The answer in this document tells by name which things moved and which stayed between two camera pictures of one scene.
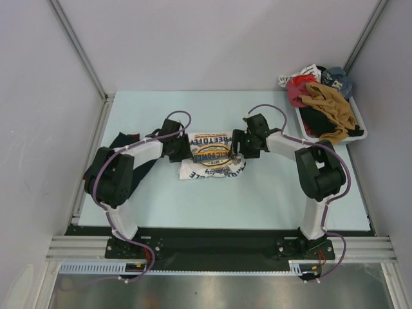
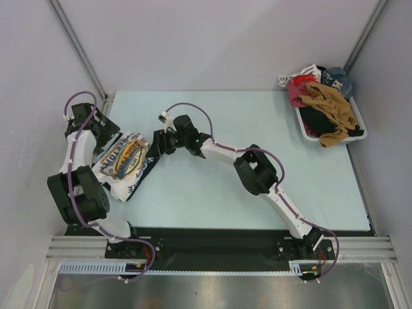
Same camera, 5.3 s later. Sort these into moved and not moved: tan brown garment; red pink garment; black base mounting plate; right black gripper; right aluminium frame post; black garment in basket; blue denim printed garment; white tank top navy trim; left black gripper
Moved: left black gripper; right black gripper; white tank top navy trim
Not moved: blue denim printed garment; black base mounting plate; right aluminium frame post; tan brown garment; black garment in basket; red pink garment
